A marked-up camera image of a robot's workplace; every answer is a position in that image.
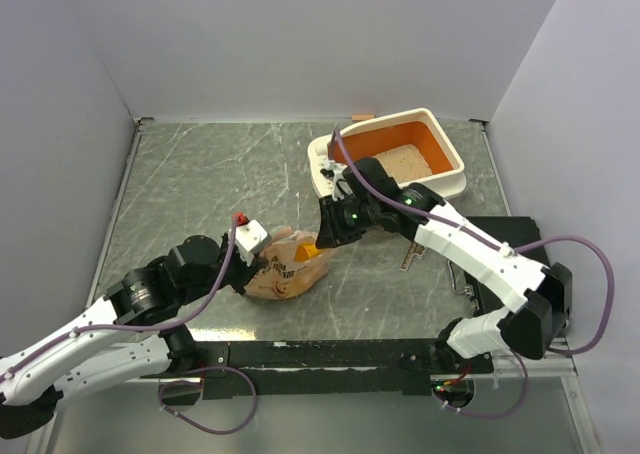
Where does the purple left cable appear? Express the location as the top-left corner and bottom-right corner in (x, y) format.
(0, 231), (259, 433)

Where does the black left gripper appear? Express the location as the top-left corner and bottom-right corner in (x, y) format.
(178, 230), (269, 305)

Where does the beige cat litter pile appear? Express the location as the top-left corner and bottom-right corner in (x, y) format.
(374, 144), (432, 184)

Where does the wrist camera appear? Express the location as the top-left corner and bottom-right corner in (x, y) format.
(233, 212), (272, 266)
(319, 159), (352, 200)

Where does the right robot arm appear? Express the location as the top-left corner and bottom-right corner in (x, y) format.
(315, 158), (572, 373)

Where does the yellow litter scoop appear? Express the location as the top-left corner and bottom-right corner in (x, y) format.
(293, 243), (322, 263)

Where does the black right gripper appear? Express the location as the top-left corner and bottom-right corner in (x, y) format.
(316, 191), (379, 250)

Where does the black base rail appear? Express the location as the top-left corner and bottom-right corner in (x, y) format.
(189, 339), (493, 396)

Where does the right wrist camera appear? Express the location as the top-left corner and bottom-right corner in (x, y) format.
(319, 159), (352, 200)

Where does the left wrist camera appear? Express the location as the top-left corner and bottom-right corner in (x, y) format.
(233, 212), (272, 266)

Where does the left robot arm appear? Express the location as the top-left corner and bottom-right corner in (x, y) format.
(1, 227), (270, 439)

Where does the black case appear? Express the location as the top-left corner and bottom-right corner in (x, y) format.
(447, 215), (545, 314)

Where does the orange tape piece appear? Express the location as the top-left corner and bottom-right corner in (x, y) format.
(351, 114), (375, 123)

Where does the white orange litter box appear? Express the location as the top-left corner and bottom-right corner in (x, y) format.
(339, 108), (467, 199)

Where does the pink cat litter bag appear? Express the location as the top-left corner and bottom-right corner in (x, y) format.
(245, 227), (335, 301)

